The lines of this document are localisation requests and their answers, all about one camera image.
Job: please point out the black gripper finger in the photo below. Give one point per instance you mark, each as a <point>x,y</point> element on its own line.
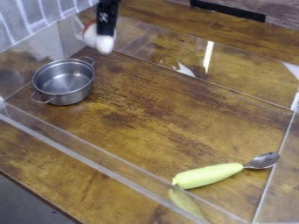
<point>107,16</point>

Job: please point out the white plush mushroom red cap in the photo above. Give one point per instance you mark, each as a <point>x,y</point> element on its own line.
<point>100,42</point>

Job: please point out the silver metal pot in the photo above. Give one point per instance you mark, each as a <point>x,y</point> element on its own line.
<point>63,82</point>

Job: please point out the black bar on back table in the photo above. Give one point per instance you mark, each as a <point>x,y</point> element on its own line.
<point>229,10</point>

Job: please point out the clear acrylic enclosure wall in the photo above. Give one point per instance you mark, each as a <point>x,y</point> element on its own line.
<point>198,91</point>

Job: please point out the green handled metal spoon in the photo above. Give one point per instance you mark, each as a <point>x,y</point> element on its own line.
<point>214,173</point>

